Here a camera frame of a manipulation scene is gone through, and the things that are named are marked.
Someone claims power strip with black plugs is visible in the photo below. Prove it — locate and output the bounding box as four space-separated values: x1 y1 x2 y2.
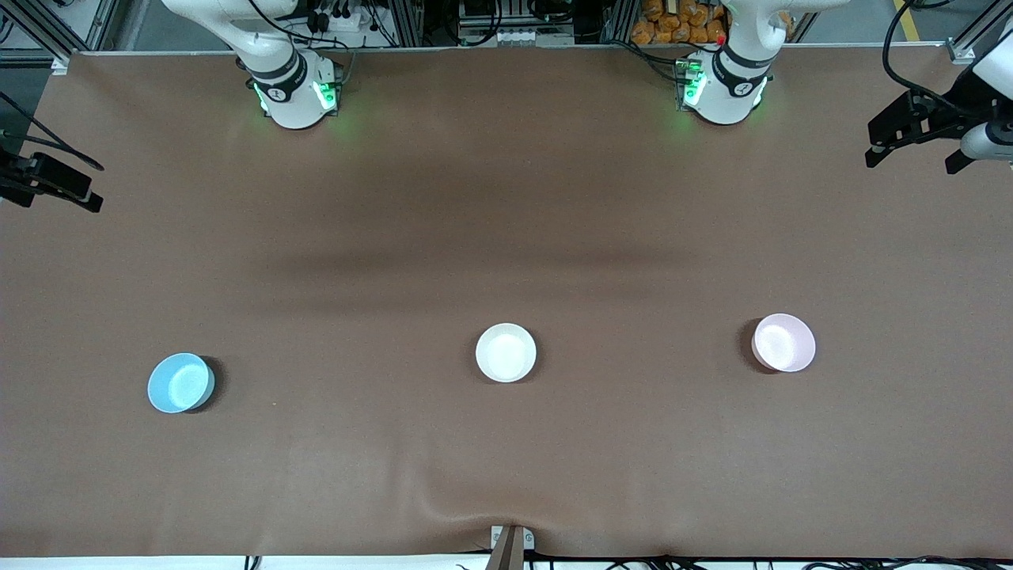
305 0 374 33

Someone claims brown camera mount post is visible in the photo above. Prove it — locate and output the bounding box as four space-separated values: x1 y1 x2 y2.
484 525 536 570

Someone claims white bowl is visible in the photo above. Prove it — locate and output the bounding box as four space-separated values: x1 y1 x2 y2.
476 322 537 384

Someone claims aluminium frame strut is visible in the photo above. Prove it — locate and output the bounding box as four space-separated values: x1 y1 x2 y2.
946 14 1013 66
0 0 121 66

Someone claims pink bowl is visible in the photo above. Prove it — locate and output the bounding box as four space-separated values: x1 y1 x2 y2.
751 313 817 373

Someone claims brown table mat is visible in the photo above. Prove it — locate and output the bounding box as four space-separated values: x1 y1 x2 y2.
0 47 1013 560

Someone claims orange snack bag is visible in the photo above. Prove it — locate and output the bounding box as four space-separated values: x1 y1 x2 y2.
631 0 728 46

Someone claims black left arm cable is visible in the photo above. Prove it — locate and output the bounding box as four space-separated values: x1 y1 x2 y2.
882 0 976 120

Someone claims blue bowl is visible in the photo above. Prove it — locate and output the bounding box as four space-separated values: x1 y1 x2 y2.
147 352 215 414

